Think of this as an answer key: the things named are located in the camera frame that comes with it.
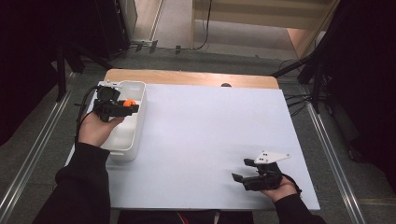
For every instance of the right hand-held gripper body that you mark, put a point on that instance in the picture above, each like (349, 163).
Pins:
(266, 180)

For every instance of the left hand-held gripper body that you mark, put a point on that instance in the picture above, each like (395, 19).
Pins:
(107, 104)

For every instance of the orange ball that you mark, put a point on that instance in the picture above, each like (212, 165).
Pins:
(130, 102)

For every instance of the long white plastic bin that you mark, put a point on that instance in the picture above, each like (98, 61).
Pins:
(130, 133)

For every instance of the person's right hand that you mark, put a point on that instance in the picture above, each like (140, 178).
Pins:
(281, 191)

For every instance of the person's left hand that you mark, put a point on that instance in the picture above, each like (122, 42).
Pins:
(93, 130)

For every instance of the white board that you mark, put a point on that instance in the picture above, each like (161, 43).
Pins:
(211, 130)

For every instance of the black stand legs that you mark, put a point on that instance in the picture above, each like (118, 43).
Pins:
(316, 77)
(62, 71)

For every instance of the wooden table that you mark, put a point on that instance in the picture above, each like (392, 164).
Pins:
(186, 77)

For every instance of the black cabinet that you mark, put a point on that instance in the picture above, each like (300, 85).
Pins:
(112, 25)

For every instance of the dark curtain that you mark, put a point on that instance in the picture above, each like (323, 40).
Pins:
(367, 77)
(28, 56)

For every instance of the light wooden shelf unit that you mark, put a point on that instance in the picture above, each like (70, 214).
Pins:
(264, 14)

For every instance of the metal floor rail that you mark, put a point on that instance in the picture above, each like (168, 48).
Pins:
(34, 149)
(334, 161)

